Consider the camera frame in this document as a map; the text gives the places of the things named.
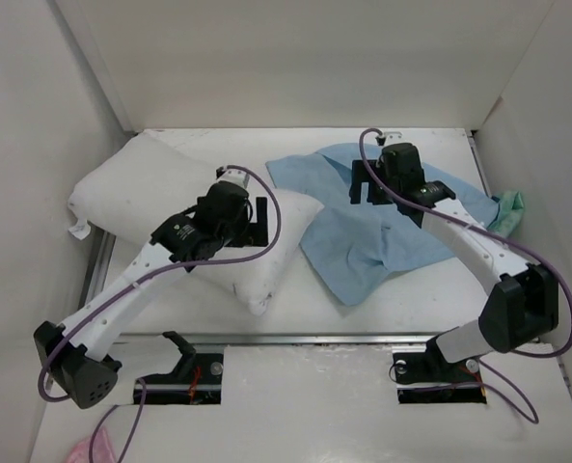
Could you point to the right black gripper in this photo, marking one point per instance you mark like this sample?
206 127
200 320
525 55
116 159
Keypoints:
358 177

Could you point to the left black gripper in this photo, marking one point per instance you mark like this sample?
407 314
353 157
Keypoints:
257 233

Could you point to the blue pillowcase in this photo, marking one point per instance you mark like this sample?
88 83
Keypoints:
353 248

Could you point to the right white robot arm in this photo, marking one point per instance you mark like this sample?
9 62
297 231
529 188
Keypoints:
522 297

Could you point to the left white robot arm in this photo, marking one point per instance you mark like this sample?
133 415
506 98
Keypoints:
75 353

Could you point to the pink cloth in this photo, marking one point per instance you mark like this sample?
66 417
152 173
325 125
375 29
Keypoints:
101 447

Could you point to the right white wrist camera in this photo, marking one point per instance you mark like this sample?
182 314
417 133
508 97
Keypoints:
387 137

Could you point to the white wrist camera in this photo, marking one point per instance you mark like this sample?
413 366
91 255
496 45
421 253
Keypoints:
387 137
237 177

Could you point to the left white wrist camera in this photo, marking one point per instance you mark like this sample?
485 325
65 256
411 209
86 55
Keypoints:
237 177

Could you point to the aluminium front rail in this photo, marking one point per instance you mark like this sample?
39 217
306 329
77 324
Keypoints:
306 339

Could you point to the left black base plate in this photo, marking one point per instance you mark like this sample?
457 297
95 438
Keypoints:
195 379

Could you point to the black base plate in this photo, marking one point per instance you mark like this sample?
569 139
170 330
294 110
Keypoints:
418 382
195 379

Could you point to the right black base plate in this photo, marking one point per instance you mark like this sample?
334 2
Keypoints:
418 382

